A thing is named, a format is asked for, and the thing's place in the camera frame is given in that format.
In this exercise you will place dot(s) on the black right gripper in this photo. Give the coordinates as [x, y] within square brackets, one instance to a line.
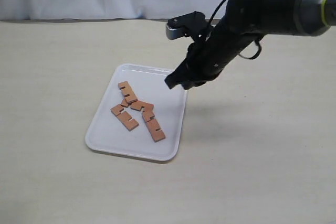
[207, 63]

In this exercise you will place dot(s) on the notched wooden piece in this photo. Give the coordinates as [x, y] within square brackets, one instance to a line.
[137, 105]
[127, 92]
[153, 126]
[124, 117]

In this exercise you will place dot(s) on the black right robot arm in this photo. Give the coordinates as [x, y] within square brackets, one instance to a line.
[245, 22]

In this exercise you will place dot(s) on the white plastic tray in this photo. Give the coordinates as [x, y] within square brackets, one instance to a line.
[106, 134]

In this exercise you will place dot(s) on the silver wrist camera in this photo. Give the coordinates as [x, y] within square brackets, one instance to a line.
[173, 33]

